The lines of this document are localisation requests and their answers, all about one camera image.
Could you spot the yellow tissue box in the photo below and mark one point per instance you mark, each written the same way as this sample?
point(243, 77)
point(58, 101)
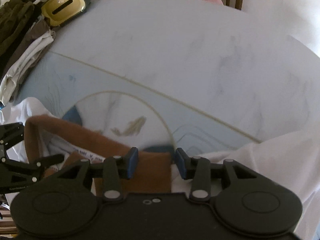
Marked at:
point(58, 12)

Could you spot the pile of folded clothes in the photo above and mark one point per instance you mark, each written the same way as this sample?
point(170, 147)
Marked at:
point(25, 37)

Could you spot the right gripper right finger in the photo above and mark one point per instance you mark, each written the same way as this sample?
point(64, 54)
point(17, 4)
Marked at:
point(201, 172)

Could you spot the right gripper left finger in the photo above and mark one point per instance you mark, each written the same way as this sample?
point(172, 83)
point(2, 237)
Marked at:
point(112, 170)

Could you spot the white polo shirt brown collar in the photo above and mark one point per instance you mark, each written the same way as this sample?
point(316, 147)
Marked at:
point(291, 160)

